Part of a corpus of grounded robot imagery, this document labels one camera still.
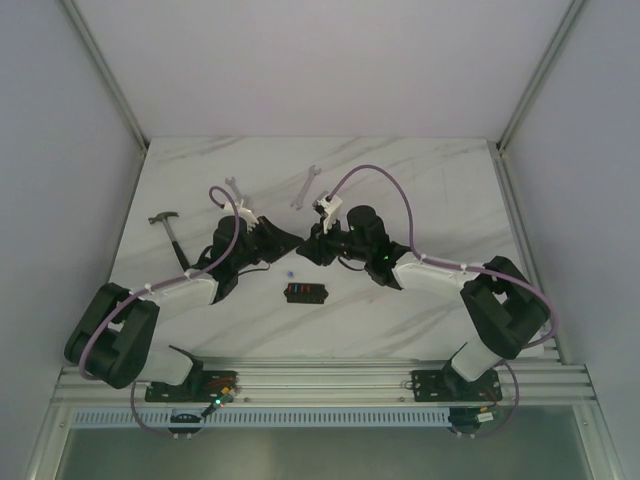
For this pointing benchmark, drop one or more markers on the silver open-end wrench right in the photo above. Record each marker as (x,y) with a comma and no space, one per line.
(298,202)

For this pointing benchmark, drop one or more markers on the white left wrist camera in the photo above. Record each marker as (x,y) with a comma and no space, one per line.
(250,219)

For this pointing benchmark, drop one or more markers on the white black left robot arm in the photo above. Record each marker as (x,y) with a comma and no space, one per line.
(113,340)

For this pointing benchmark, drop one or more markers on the small claw hammer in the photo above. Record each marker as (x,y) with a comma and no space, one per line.
(164,218)

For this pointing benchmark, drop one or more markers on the silver open-end wrench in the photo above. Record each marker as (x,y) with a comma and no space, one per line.
(298,202)
(239,196)

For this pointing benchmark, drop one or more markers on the silver open-end wrench left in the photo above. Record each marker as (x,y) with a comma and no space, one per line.
(239,196)

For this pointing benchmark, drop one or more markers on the aluminium frame post left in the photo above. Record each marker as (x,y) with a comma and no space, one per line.
(81,28)

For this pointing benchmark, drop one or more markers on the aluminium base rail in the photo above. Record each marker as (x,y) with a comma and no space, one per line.
(384,382)

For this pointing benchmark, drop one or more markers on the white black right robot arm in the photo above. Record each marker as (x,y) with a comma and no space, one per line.
(504,311)

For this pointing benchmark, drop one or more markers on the aluminium frame rail right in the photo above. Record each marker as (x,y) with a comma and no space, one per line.
(542,71)

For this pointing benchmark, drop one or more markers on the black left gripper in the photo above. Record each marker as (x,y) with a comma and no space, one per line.
(265,239)

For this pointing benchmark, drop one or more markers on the black fuse box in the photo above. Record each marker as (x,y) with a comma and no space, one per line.
(318,297)

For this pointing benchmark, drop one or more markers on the slotted grey cable duct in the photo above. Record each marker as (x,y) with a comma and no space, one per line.
(86,418)

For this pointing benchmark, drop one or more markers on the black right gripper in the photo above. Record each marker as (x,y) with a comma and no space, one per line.
(318,250)

